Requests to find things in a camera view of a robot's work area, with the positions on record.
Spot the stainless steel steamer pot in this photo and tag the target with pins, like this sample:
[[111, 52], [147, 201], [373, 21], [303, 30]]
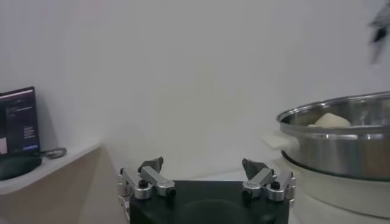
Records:
[[335, 198]]

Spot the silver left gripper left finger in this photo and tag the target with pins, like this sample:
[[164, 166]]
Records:
[[152, 178]]

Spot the stainless steel steamer basket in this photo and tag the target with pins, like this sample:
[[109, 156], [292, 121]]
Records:
[[335, 155]]

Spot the round grey disc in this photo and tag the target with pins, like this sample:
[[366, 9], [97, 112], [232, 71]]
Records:
[[55, 153]]

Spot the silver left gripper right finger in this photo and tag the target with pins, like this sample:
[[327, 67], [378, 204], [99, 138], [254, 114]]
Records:
[[262, 179]]

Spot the computer monitor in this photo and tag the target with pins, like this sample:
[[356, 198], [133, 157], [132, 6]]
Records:
[[18, 121]]

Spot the white side table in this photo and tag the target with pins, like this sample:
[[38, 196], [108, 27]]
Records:
[[70, 155]]

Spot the white steamed baozi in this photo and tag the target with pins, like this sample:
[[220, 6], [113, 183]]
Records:
[[332, 120]]

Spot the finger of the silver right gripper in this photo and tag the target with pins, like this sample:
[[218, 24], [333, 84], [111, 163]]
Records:
[[381, 21]]

